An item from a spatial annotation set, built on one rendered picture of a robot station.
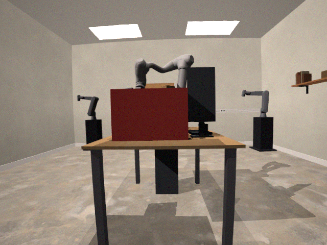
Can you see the red tool chest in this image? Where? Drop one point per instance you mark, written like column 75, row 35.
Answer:
column 147, row 114

